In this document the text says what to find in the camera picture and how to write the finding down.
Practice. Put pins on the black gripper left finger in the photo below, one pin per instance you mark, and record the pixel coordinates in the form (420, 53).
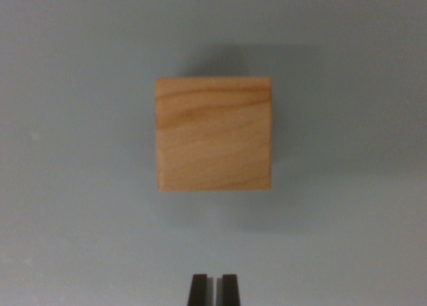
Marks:
(199, 292)

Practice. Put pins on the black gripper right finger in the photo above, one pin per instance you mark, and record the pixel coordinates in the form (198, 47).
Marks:
(230, 292)

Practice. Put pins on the wooden cube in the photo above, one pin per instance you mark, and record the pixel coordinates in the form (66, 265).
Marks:
(213, 136)

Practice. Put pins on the grey plastic tray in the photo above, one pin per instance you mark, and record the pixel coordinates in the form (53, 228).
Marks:
(66, 86)

